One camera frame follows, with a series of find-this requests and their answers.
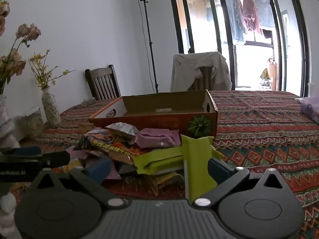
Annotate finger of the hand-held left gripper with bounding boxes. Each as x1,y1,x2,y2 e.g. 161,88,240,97
0,146,42,158
40,151,71,168

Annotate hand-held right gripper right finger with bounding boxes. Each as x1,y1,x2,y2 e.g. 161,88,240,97
192,157,287,208

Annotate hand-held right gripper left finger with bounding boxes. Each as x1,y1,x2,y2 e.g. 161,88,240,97
32,156,130,209

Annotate pink snack packet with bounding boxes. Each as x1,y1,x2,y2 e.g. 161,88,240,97
135,128,181,149
65,146,91,160

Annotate orange cardboard box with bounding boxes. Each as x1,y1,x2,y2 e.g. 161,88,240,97
88,89,218,139

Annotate flat pink snack packet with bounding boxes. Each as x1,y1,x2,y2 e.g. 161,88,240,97
65,146,91,160

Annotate orange snack bag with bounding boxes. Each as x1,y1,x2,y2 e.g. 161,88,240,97
83,129,140,165

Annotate beige speckled bag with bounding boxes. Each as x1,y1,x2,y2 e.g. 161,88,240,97
23,107,46,140

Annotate dark snack packet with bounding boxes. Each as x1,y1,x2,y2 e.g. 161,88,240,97
72,136,96,153

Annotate white lace vase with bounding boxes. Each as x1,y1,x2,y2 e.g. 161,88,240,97
0,93,21,150

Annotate white lumpy cloth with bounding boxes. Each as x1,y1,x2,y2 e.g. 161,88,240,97
0,192,16,231

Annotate white patterned vase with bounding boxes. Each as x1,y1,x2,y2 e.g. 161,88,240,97
41,87,62,126

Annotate gold snack packet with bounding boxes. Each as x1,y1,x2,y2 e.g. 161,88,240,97
147,171,185,196

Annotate yellow flower branches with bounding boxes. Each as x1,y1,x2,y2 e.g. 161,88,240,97
28,49,77,89

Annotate dark wooden chair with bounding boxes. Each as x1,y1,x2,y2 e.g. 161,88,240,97
85,65,122,101

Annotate dried pink roses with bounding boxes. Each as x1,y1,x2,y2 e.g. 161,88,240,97
0,1,42,95

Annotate wooden chair under jacket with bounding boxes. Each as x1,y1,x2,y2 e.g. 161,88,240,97
187,66,217,91

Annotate beige jacket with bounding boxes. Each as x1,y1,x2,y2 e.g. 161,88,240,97
170,51,233,92

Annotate brown wooden board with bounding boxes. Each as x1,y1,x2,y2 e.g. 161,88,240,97
268,58,279,91

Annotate translucent purple plastic bag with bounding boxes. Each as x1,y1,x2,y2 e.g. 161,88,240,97
295,82,319,125

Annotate black hanging garment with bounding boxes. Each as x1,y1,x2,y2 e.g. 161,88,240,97
262,28,274,41

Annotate blue hanging garment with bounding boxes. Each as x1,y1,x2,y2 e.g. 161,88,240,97
223,0,246,44

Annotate black light stand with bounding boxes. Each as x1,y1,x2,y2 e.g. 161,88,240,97
135,0,160,94

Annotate grey-blue hanging shirt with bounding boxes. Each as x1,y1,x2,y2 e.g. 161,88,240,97
253,0,276,28

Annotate beige hanging garments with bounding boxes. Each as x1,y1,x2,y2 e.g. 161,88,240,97
175,0,208,23

